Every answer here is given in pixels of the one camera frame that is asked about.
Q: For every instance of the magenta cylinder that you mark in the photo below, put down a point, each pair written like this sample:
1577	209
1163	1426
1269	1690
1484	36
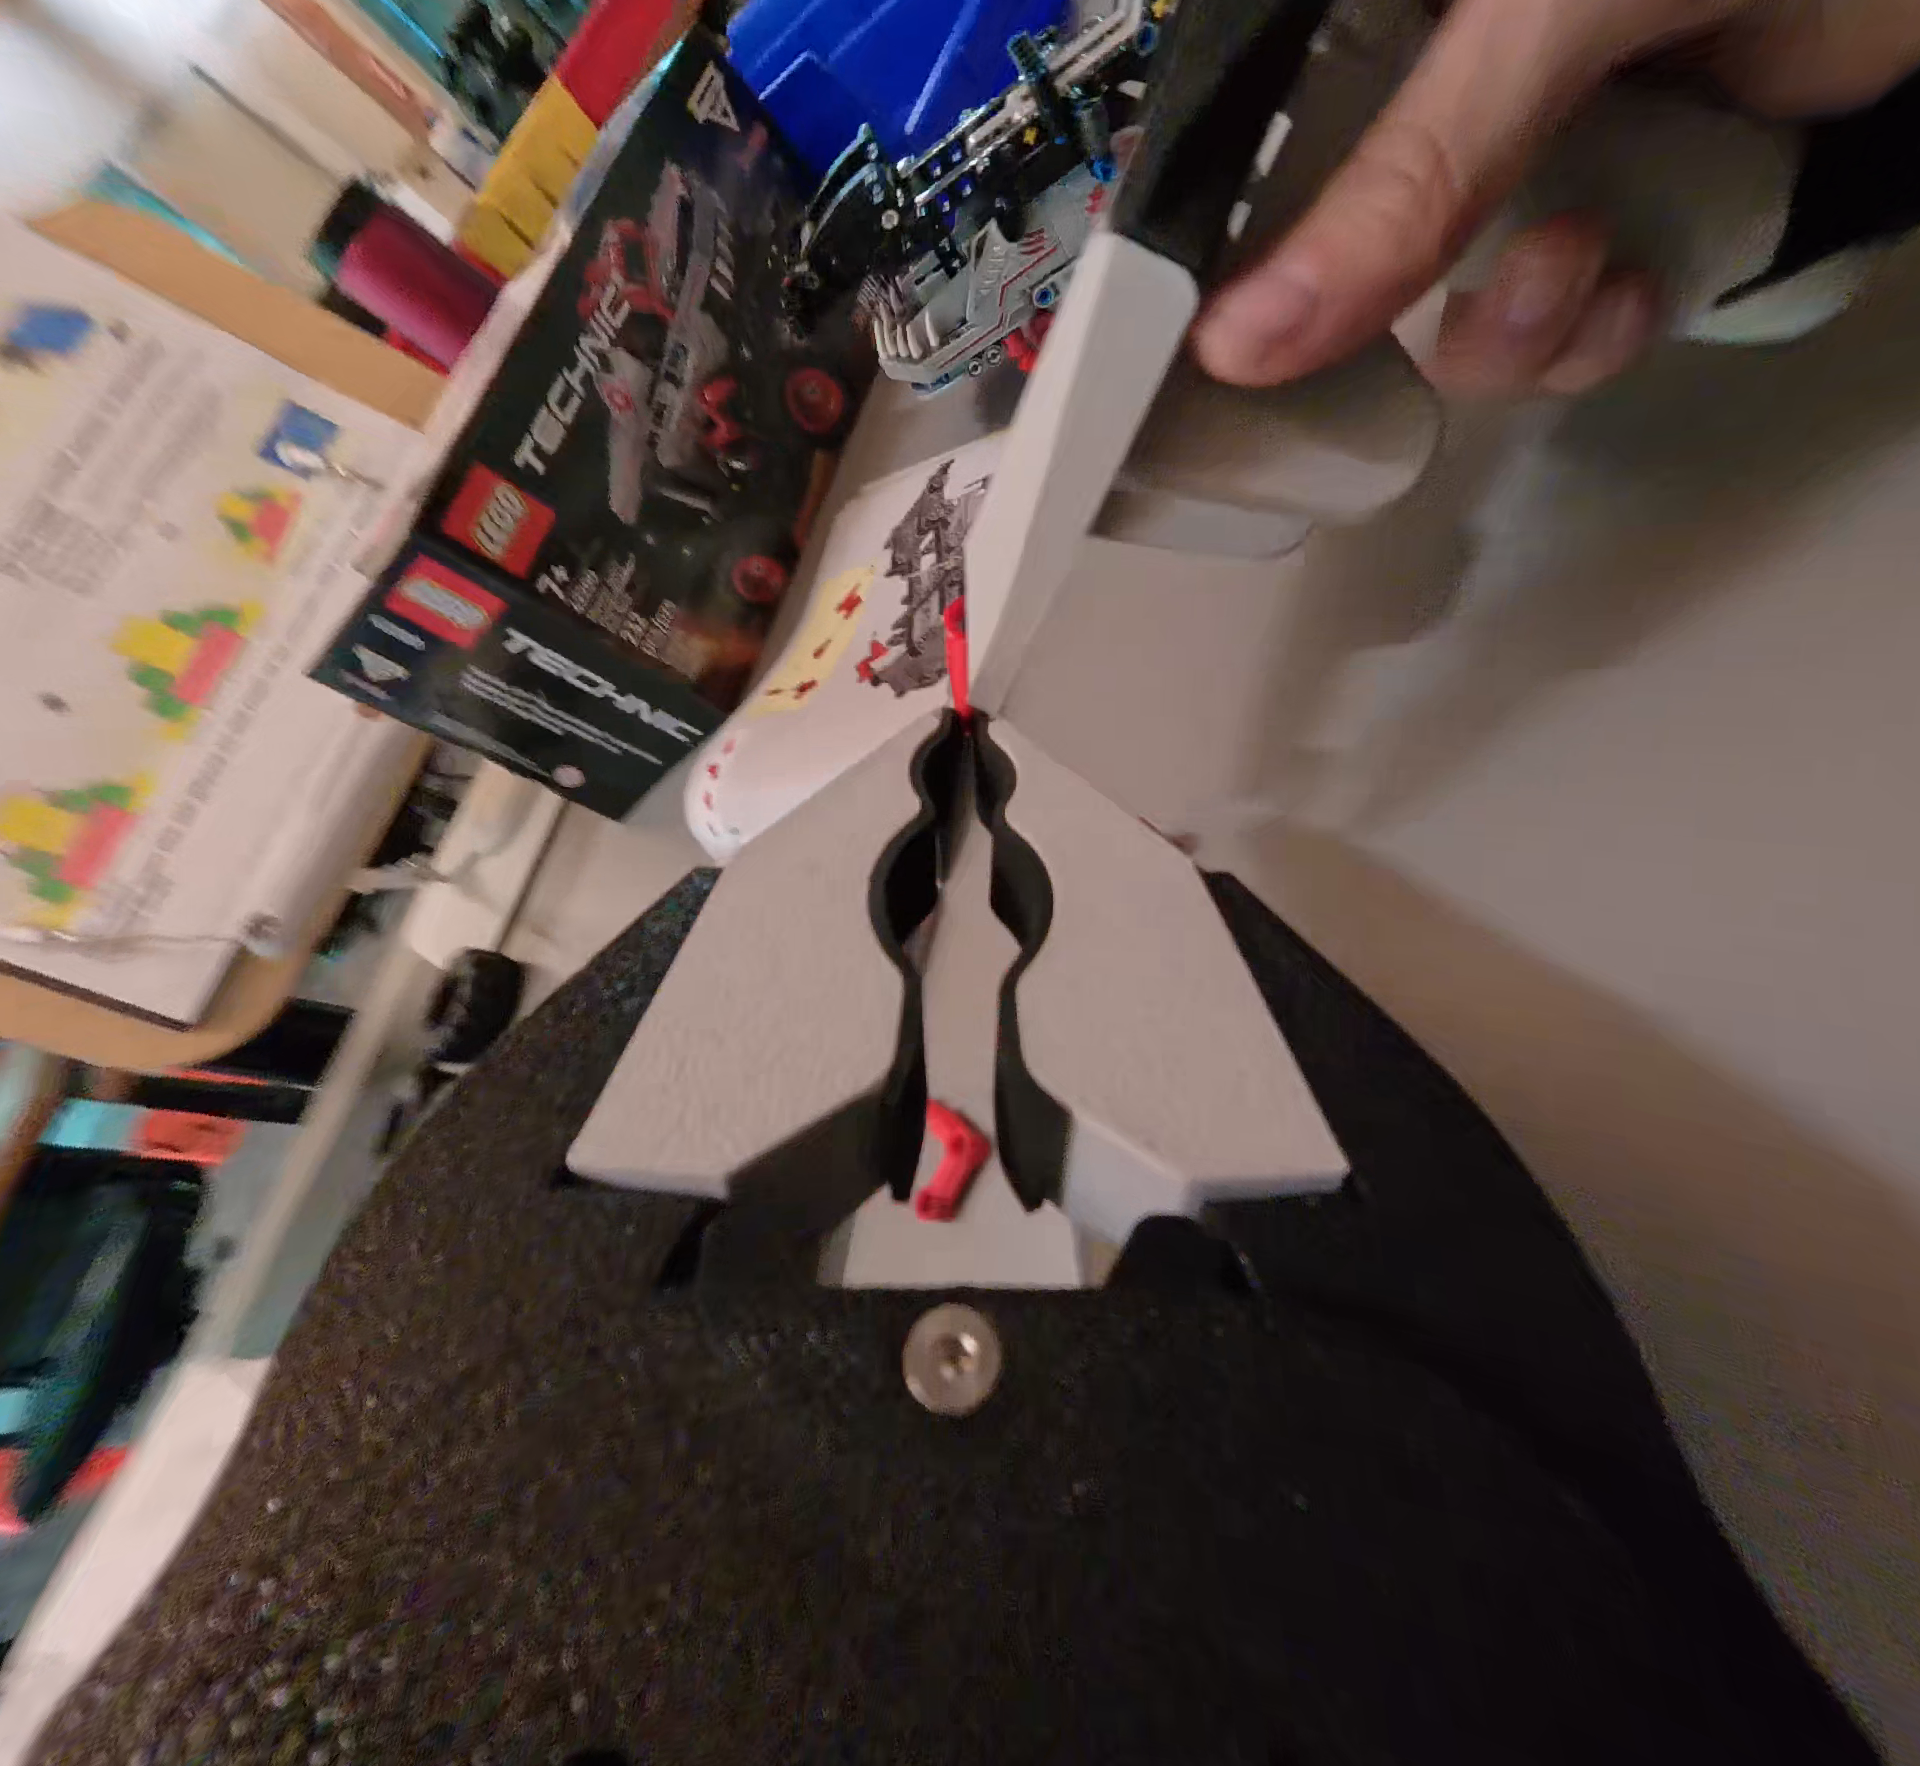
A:
405	273

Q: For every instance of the toy building instruction booklet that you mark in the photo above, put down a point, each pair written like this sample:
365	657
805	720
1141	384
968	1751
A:
840	686

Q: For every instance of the grey toy truck model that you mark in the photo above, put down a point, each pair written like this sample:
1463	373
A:
991	192

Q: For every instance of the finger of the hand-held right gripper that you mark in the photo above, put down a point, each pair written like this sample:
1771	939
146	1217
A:
1080	445
1184	686

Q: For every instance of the red angled toy beam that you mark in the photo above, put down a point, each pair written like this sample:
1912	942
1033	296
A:
945	1157

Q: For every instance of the black toy set box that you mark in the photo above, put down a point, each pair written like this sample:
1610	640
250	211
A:
631	476

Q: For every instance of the black toy tire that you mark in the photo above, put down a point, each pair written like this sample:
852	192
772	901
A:
476	1004

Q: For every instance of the brick picture sheet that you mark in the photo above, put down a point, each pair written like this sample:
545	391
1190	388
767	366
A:
136	626

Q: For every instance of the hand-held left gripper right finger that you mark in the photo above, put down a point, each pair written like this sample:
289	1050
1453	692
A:
1171	1047

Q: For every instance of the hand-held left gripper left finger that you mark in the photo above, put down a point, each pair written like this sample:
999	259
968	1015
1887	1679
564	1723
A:
751	1047

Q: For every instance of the red and yellow carton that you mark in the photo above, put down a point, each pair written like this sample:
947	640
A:
585	99

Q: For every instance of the red toy connector pin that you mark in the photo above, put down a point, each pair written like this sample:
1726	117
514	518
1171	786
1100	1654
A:
957	663

